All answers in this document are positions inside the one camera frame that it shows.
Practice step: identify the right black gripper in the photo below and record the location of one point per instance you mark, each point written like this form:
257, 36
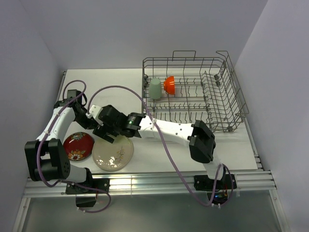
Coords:
101, 131

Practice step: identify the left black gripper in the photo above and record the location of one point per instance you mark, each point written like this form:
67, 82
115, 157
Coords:
89, 124

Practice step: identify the green cup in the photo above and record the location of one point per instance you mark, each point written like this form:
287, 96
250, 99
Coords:
155, 89

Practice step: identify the orange bowl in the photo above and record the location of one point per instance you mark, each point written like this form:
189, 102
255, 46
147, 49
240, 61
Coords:
169, 85

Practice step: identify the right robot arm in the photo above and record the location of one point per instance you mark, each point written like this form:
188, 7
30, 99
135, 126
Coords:
197, 138

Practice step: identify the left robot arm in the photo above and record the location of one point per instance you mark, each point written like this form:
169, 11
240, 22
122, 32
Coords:
46, 157

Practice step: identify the cream green round plate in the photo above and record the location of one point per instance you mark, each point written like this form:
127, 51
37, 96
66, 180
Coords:
112, 157

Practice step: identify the red floral small plate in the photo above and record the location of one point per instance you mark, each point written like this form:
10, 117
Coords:
78, 146

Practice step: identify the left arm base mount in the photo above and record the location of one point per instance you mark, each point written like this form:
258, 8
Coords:
87, 194

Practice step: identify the grey wire dish rack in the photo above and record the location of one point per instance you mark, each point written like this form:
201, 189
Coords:
206, 88

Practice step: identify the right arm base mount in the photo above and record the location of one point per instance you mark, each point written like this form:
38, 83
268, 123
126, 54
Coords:
223, 186

